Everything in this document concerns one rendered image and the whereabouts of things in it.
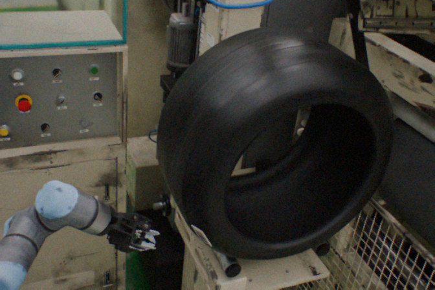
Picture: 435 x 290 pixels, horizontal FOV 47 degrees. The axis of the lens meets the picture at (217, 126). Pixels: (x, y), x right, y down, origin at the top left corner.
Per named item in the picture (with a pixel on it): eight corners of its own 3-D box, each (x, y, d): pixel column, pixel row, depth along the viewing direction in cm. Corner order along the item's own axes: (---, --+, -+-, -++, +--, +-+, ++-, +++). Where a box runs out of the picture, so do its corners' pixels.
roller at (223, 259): (195, 185, 160) (198, 196, 162) (182, 190, 159) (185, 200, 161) (241, 263, 132) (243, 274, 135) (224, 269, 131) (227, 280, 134)
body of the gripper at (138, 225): (145, 252, 117) (111, 237, 108) (120, 248, 122) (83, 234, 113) (155, 219, 120) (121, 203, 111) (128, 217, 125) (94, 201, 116)
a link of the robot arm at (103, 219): (68, 228, 110) (81, 193, 113) (83, 234, 113) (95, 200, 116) (92, 231, 106) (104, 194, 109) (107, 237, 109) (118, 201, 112)
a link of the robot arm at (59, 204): (30, 188, 105) (60, 171, 102) (69, 206, 113) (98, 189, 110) (30, 222, 100) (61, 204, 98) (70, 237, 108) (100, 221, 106)
